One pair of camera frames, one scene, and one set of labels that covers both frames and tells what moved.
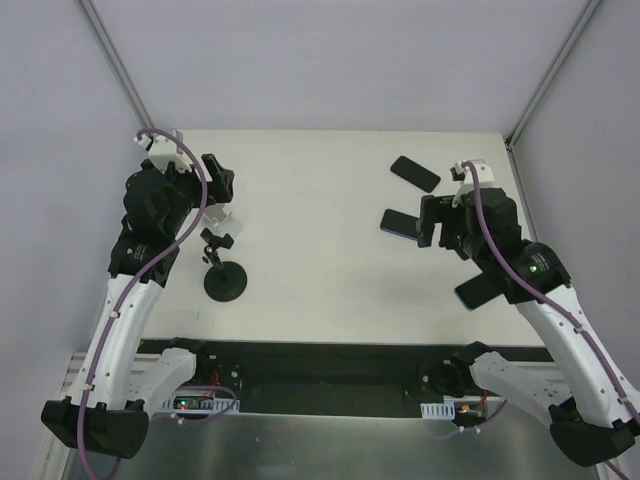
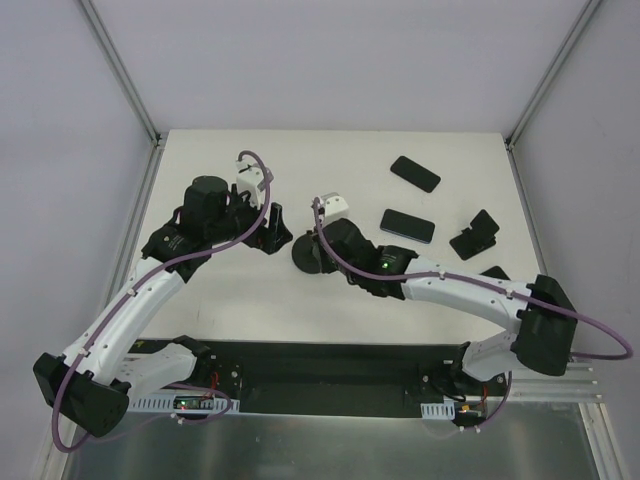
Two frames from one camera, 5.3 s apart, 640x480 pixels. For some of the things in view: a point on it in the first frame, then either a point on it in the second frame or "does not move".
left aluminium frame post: x=105 y=38 does not move
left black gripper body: x=208 y=183 -> x=265 y=232
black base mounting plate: x=292 y=377 does not move
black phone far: x=418 y=175 does not move
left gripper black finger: x=221 y=187 -> x=278 y=232
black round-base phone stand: x=224 y=281 -> x=306 y=254
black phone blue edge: x=400 y=224 does not move
